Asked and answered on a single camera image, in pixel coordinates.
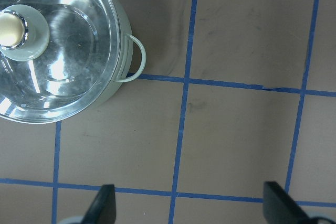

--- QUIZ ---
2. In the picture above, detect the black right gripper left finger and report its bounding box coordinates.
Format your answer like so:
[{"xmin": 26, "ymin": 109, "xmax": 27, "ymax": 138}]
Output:
[{"xmin": 82, "ymin": 184, "xmax": 116, "ymax": 224}]

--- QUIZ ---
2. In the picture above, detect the white cooking pot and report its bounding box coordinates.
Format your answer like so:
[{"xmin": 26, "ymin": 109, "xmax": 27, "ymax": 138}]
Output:
[{"xmin": 89, "ymin": 0, "xmax": 146, "ymax": 109}]

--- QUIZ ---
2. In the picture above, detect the glass pot lid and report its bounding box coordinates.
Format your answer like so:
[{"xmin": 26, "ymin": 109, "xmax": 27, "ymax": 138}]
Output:
[{"xmin": 1, "ymin": 0, "xmax": 121, "ymax": 124}]

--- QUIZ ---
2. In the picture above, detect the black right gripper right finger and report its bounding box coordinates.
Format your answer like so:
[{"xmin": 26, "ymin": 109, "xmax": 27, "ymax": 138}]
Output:
[{"xmin": 263, "ymin": 182, "xmax": 312, "ymax": 224}]

